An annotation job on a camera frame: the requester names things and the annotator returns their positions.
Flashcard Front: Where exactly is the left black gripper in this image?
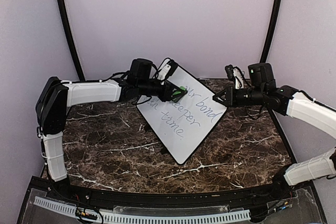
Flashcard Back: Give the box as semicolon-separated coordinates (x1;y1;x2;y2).
139;80;185;103

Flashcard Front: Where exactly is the green whiteboard eraser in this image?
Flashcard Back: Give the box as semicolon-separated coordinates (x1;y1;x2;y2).
172;86;187;99

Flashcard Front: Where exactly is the white whiteboard black frame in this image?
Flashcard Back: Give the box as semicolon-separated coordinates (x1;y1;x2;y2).
136;66;227;165

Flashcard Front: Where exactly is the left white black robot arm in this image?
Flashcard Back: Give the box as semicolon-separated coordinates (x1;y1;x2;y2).
35;58;187;201

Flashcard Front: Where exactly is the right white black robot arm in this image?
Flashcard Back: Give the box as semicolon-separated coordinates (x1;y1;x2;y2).
213;63;335;200

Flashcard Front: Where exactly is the black whiteboard stand clip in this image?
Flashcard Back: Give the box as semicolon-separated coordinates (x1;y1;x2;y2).
144;125;151;132

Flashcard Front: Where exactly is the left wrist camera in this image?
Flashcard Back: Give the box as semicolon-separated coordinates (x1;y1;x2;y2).
157;59;178;81

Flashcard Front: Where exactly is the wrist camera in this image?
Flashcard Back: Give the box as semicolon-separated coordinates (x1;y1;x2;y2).
224;65;250;89
157;59;178;81

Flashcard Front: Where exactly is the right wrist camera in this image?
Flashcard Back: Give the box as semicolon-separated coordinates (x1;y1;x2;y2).
224;65;250;89

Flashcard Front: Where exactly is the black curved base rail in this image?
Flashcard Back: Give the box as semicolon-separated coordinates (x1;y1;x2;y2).
26;174;313;210

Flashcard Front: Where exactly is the right black frame post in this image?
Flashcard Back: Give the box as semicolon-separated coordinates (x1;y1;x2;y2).
259;0;281;63

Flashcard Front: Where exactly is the black frame post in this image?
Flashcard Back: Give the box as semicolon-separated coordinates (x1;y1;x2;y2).
57;0;85;81
259;0;281;63

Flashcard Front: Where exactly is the white slotted cable duct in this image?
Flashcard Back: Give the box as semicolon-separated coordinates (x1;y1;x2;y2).
33;196;251;223

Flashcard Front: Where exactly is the left black frame post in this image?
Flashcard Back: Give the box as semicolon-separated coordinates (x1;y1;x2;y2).
57;0;85;81

